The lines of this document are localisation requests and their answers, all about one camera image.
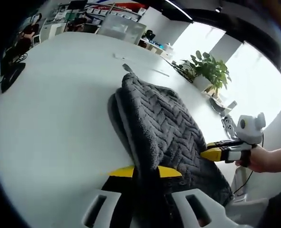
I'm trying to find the shelf of white storage boxes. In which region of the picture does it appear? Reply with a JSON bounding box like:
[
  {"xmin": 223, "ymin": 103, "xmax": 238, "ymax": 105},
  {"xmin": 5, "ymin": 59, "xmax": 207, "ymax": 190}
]
[{"xmin": 87, "ymin": 1, "xmax": 146, "ymax": 16}]

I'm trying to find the grey textured towel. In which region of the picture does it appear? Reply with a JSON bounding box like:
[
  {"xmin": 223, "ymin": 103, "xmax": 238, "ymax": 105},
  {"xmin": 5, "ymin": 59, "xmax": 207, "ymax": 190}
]
[{"xmin": 107, "ymin": 63, "xmax": 235, "ymax": 207}]

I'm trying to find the white low cabinet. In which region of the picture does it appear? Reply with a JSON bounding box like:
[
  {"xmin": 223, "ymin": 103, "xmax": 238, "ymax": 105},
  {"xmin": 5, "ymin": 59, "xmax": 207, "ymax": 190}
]
[{"xmin": 137, "ymin": 38, "xmax": 174, "ymax": 60}]

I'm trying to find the black computer mouse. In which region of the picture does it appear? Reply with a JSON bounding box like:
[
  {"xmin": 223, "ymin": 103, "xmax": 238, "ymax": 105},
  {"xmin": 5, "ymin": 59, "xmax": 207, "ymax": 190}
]
[{"xmin": 0, "ymin": 62, "xmax": 27, "ymax": 94}]

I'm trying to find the white storage cabinet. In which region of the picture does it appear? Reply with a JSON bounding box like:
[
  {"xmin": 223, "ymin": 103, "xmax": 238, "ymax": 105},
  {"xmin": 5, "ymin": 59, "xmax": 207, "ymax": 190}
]
[{"xmin": 39, "ymin": 21, "xmax": 67, "ymax": 40}]

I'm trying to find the black wall monitor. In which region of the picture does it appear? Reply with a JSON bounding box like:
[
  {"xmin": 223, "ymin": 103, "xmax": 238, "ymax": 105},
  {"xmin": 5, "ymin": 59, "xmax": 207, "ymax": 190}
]
[{"xmin": 68, "ymin": 0, "xmax": 88, "ymax": 10}]

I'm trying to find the white visitor chair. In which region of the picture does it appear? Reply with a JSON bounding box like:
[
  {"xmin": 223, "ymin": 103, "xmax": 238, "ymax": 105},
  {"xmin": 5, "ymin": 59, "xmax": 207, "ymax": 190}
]
[{"xmin": 31, "ymin": 33, "xmax": 43, "ymax": 45}]

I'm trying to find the white ceiling light strip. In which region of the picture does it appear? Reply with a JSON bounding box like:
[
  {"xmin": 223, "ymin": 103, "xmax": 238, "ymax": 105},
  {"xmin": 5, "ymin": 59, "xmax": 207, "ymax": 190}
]
[{"xmin": 164, "ymin": 0, "xmax": 194, "ymax": 23}]

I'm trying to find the large potted green plant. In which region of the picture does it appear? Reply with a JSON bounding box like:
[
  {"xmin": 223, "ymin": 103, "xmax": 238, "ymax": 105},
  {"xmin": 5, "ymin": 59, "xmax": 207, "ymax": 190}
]
[{"xmin": 179, "ymin": 49, "xmax": 232, "ymax": 96}]

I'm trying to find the frosted translucent panel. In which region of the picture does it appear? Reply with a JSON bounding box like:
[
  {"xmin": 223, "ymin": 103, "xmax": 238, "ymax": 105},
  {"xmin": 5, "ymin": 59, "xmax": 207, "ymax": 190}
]
[{"xmin": 98, "ymin": 13, "xmax": 147, "ymax": 45}]

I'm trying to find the white game controller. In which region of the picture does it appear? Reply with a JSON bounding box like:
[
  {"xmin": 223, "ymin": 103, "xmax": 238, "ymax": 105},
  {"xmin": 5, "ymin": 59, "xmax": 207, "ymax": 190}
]
[{"xmin": 221, "ymin": 115, "xmax": 239, "ymax": 139}]

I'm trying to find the person's right hand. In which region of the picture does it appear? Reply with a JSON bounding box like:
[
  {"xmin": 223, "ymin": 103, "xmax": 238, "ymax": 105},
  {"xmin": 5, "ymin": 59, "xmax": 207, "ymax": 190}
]
[{"xmin": 234, "ymin": 144, "xmax": 273, "ymax": 174}]

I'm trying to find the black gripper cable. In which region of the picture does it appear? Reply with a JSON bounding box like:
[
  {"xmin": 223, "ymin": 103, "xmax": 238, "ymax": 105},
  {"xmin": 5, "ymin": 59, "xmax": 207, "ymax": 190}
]
[{"xmin": 233, "ymin": 133, "xmax": 266, "ymax": 193}]

